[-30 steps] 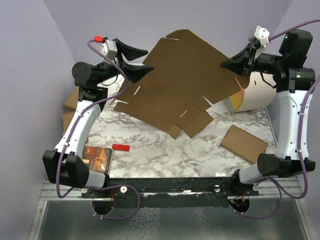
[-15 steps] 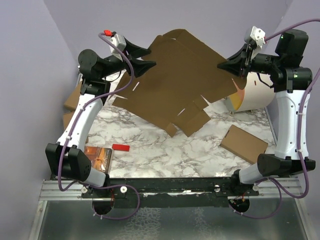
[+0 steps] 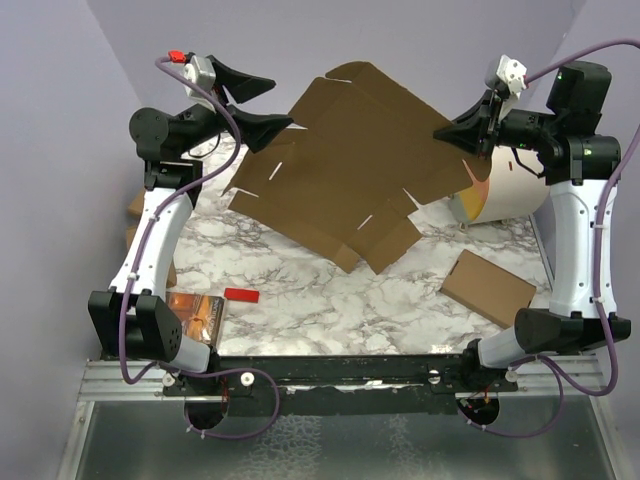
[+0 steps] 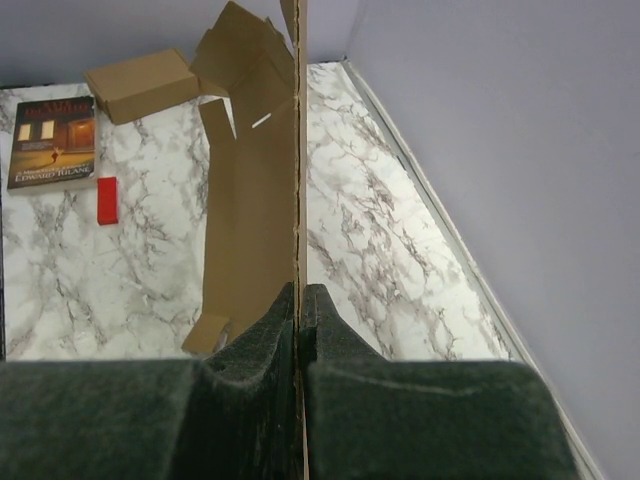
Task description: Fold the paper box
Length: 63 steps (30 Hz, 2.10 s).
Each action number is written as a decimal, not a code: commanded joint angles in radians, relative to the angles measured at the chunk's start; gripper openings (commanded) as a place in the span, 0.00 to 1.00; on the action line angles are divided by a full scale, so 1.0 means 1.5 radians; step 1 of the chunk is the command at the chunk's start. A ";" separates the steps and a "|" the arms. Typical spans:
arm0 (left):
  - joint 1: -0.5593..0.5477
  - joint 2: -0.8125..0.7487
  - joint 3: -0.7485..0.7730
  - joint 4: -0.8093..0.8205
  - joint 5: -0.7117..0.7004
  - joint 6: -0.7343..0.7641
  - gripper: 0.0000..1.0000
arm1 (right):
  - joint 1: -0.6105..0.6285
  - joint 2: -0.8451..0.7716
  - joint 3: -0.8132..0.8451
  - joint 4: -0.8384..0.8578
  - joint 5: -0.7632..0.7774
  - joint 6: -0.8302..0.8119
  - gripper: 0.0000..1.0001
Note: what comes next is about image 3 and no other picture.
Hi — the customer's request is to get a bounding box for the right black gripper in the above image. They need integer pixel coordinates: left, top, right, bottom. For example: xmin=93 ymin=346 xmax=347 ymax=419
xmin=433 ymin=89 xmax=559 ymax=160

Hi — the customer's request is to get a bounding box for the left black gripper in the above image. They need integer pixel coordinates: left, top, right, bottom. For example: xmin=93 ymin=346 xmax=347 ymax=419
xmin=176 ymin=55 xmax=293 ymax=156

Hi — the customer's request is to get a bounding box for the cardboard box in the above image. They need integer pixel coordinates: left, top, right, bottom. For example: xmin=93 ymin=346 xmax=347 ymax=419
xmin=228 ymin=61 xmax=491 ymax=272
xmin=127 ymin=189 xmax=145 ymax=218
xmin=125 ymin=226 xmax=177 ymax=288
xmin=440 ymin=250 xmax=536 ymax=329

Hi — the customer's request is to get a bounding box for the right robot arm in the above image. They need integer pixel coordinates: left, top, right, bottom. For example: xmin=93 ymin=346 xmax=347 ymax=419
xmin=433 ymin=55 xmax=631 ymax=391

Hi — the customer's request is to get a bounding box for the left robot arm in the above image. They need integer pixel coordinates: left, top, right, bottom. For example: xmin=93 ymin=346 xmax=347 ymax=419
xmin=88 ymin=50 xmax=292 ymax=395

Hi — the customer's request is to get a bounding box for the white cylinder container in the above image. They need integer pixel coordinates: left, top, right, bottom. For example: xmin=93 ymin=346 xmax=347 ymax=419
xmin=448 ymin=146 xmax=549 ymax=225

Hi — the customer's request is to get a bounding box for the red flat block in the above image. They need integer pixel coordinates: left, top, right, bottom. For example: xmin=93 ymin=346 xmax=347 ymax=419
xmin=224 ymin=288 xmax=260 ymax=304

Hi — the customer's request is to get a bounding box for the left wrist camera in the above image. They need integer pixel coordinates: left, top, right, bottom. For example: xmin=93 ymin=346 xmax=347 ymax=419
xmin=168 ymin=50 xmax=216 ymax=110

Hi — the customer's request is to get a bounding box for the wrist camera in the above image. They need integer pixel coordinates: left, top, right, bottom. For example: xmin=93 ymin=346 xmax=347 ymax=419
xmin=168 ymin=50 xmax=216 ymax=110
xmin=485 ymin=55 xmax=527 ymax=97

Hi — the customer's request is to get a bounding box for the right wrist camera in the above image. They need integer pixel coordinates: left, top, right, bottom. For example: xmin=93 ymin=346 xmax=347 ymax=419
xmin=485 ymin=55 xmax=527 ymax=97

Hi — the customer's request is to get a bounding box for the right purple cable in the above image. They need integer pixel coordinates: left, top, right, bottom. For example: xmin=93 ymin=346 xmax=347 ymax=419
xmin=519 ymin=39 xmax=640 ymax=399

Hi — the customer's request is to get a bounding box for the purple cable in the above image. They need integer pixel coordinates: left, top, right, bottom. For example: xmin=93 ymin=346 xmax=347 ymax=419
xmin=519 ymin=39 xmax=640 ymax=399
xmin=119 ymin=49 xmax=246 ymax=386

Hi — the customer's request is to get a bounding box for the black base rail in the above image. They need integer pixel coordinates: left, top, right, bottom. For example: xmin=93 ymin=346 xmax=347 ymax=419
xmin=163 ymin=354 xmax=517 ymax=417

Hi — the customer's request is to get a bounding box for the aluminium frame profile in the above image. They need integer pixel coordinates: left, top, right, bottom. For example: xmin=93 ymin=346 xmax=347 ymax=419
xmin=78 ymin=360 xmax=164 ymax=402

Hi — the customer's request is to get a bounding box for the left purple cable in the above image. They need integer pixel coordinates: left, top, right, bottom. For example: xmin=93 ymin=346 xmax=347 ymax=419
xmin=119 ymin=49 xmax=246 ymax=386

